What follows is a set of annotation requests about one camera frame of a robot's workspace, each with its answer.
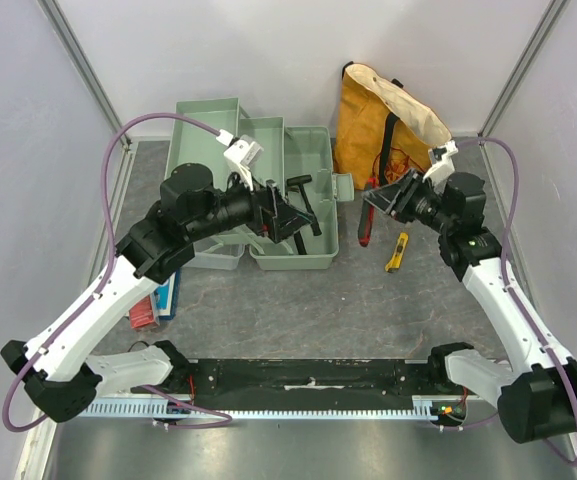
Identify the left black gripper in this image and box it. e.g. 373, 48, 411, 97
187, 163, 315, 244

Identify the yellow tote bag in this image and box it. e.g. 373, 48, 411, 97
334, 62, 453, 190

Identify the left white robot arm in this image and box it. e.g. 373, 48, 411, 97
1, 163, 315, 423

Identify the black rubber mallet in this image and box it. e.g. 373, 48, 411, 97
286, 174, 322, 237

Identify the red black utility knife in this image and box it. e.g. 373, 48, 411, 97
357, 176, 377, 248

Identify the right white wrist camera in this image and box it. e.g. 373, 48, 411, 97
423, 140, 458, 188

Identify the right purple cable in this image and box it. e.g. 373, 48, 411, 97
430, 137, 577, 469

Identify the purple cable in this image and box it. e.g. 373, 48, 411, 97
430, 137, 577, 469
1, 112, 234, 432

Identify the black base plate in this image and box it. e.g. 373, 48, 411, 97
130, 357, 488, 419

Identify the blue cable duct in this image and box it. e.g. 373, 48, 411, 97
80, 396, 438, 421

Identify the claw hammer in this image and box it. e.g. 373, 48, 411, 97
294, 232, 307, 255

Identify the blue white box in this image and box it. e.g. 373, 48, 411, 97
154, 270, 181, 321

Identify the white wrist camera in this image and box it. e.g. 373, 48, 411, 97
423, 140, 458, 188
216, 129, 264, 191

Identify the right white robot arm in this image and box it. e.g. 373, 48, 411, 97
362, 170, 577, 443

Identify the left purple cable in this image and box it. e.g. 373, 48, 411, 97
1, 112, 234, 432

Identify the yellow utility knife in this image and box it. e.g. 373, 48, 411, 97
384, 232, 409, 273

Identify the aluminium frame rail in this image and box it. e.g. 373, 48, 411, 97
40, 357, 577, 401

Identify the green plastic tool box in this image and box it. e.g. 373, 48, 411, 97
163, 97, 354, 272

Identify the red box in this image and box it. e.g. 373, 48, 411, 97
128, 295, 160, 330

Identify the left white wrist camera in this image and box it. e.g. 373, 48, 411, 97
216, 129, 264, 191

